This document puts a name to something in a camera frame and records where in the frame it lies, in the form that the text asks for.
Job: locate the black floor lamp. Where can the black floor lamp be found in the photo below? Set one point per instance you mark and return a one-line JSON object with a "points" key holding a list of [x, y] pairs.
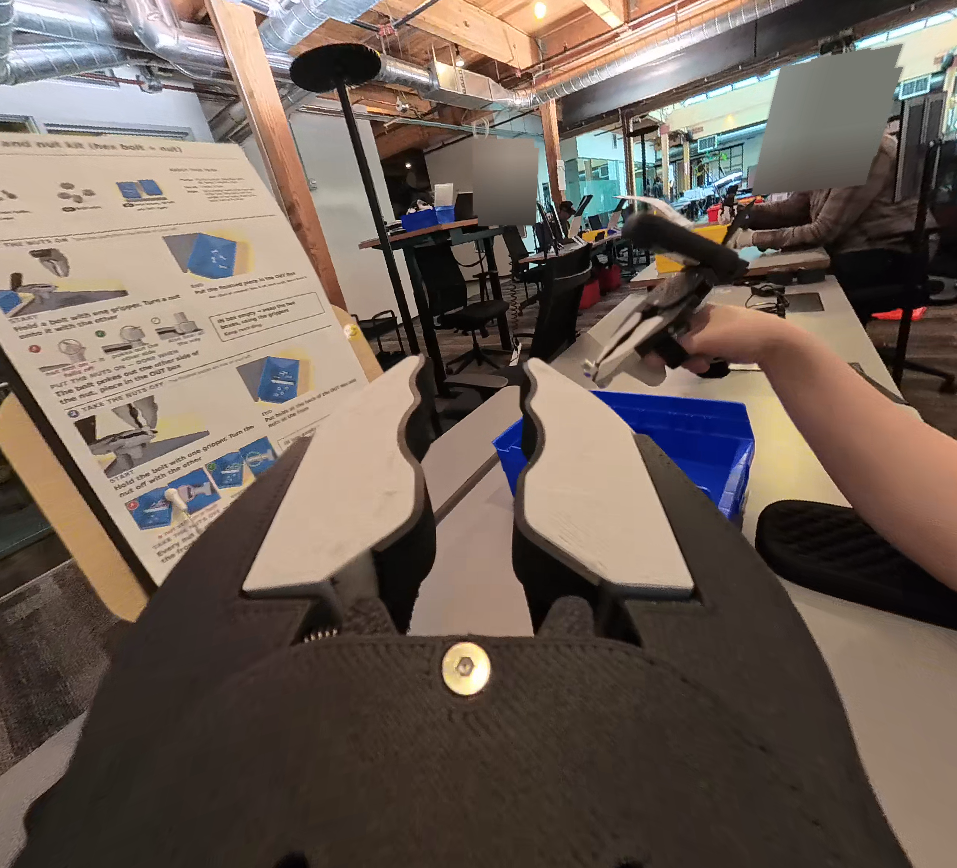
{"points": [[336, 68]]}

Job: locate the wooden support post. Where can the wooden support post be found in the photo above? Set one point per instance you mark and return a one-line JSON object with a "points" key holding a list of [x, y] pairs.
{"points": [[262, 135]]}

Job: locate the wooden standing desk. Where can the wooden standing desk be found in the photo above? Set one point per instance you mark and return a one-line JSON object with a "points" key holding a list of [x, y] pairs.
{"points": [[448, 228]]}

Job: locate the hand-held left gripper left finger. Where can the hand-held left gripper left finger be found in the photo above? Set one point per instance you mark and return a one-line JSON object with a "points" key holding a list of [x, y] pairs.
{"points": [[351, 486]]}

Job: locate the person's right hand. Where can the person's right hand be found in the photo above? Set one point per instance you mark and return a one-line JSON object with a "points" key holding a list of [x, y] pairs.
{"points": [[740, 337]]}

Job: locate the printed instruction sheet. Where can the printed instruction sheet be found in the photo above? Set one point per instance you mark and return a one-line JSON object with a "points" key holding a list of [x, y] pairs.
{"points": [[149, 359]]}

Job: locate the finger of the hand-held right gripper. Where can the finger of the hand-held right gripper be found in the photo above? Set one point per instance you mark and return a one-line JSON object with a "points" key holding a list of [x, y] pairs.
{"points": [[635, 326], [639, 367]]}

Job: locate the instruction sheet on stand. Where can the instruction sheet on stand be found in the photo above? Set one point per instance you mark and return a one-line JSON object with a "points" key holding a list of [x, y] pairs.
{"points": [[52, 494]]}

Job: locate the yellow smiley sticker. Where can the yellow smiley sticker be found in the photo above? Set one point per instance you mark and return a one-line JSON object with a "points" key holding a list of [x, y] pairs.
{"points": [[350, 332]]}

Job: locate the black office chair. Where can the black office chair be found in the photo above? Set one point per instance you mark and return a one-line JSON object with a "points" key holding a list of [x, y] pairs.
{"points": [[561, 307], [463, 307]]}

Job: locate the silver air duct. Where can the silver air duct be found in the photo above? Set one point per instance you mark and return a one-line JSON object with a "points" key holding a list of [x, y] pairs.
{"points": [[112, 23]]}

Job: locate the blue plastic bin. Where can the blue plastic bin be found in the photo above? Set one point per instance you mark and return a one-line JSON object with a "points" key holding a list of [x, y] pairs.
{"points": [[673, 434]]}

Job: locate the small blue storage bin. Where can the small blue storage bin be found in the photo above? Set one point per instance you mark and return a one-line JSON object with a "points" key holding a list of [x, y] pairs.
{"points": [[422, 219]]}

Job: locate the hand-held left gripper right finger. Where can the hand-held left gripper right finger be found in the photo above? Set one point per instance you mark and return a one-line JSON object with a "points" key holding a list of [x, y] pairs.
{"points": [[605, 509]]}

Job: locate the person's right forearm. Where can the person's right forearm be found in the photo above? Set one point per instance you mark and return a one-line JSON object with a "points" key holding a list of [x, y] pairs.
{"points": [[875, 449]]}

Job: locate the yellow storage bin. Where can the yellow storage bin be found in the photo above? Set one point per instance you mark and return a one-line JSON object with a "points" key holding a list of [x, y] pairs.
{"points": [[706, 234]]}

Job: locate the black wrist rest pad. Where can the black wrist rest pad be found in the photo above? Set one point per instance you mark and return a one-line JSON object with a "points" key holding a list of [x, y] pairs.
{"points": [[822, 554]]}

